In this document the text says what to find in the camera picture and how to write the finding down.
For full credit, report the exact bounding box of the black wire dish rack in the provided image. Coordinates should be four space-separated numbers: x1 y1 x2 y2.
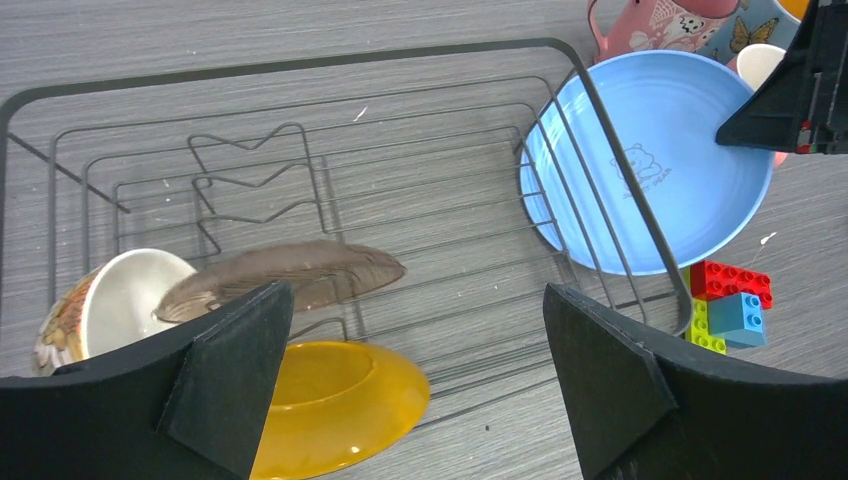
1 37 692 425

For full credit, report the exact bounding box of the yellow-green toy block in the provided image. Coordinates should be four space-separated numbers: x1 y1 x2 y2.
684 261 731 355

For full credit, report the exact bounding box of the floral ceramic bowl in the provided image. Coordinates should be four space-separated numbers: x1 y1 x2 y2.
32 248 196 376

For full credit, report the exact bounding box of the blue toy block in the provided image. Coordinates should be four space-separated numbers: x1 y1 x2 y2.
707 292 767 348

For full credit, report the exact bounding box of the red toy block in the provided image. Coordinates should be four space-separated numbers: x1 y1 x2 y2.
688 260 773 310

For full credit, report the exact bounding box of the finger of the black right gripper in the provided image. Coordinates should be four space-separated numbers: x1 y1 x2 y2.
715 1 847 155

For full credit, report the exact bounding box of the yellow patterned plate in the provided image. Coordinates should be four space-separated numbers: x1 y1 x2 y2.
251 341 430 479

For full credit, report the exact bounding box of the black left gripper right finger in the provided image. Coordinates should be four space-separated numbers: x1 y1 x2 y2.
543 284 847 479

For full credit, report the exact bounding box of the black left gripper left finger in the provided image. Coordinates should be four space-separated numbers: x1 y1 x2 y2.
52 280 296 480

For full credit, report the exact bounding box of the plain pink mug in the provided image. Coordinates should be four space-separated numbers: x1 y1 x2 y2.
726 43 786 92

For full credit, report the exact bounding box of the patterned pink mug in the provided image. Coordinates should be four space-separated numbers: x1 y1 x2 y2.
587 0 739 63

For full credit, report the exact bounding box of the blue butterfly mug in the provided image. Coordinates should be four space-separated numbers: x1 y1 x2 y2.
697 0 809 64

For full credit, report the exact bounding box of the light blue plate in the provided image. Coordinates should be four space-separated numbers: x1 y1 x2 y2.
519 50 773 276

